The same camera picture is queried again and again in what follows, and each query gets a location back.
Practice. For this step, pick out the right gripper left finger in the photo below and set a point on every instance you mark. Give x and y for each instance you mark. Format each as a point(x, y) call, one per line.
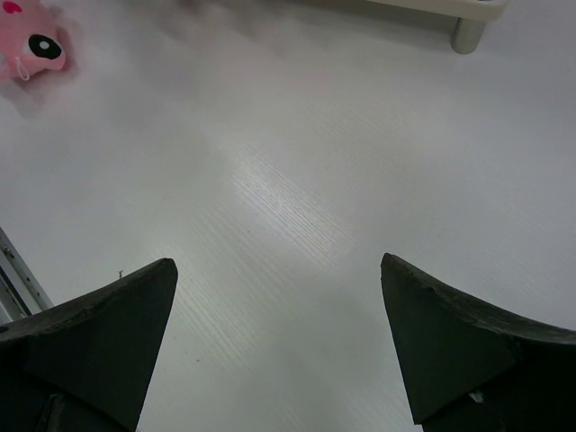
point(86, 364)

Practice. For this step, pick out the white two-tier shelf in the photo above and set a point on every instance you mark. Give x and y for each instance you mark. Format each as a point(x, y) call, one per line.
point(458, 24)

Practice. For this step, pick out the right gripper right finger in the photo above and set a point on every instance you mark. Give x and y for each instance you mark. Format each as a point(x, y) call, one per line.
point(468, 365)

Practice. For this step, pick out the aluminium mounting rail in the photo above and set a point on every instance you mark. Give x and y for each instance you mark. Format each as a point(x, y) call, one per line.
point(21, 293)

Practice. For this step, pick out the pink striped plush left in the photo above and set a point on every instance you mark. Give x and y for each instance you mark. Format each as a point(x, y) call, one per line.
point(29, 40)

